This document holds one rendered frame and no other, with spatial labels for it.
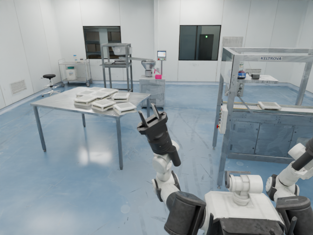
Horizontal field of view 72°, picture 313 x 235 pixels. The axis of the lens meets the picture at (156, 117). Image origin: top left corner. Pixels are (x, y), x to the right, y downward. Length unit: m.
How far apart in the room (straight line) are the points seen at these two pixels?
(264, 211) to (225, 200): 0.14
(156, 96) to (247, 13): 4.44
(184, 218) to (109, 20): 7.64
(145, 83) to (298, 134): 3.29
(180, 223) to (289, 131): 2.82
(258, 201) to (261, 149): 2.60
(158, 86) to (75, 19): 4.42
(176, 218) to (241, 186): 0.27
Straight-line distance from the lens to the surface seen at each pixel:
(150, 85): 5.20
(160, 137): 0.82
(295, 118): 3.40
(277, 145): 3.57
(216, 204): 0.90
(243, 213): 0.89
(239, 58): 2.29
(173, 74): 8.01
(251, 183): 0.86
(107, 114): 2.81
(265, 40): 8.50
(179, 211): 0.87
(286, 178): 1.20
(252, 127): 3.35
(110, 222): 2.50
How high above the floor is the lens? 1.83
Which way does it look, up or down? 22 degrees down
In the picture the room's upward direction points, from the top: straight up
